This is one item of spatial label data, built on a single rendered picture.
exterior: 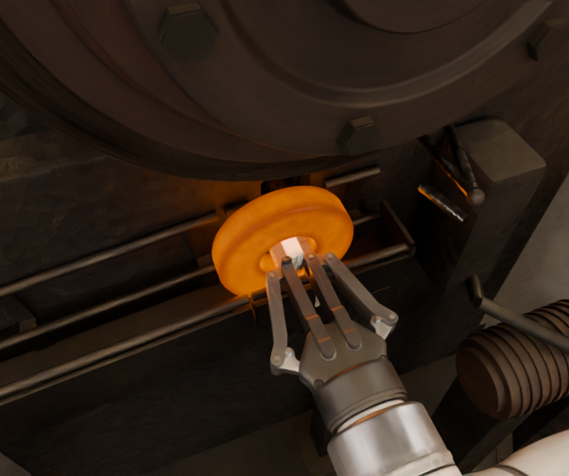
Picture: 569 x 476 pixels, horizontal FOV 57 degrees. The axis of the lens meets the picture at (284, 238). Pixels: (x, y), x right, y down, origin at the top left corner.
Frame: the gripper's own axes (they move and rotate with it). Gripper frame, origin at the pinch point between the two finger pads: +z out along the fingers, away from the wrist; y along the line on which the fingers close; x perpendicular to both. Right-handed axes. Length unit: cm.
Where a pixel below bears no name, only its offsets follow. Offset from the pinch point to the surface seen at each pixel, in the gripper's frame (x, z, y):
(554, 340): -19.2, -15.6, 32.9
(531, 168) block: 3.4, -3.1, 27.7
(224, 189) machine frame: 2.1, 6.9, -4.3
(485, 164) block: 3.5, -0.8, 23.2
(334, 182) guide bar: -0.4, 5.6, 8.3
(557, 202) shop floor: -79, 35, 106
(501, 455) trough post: -75, -22, 44
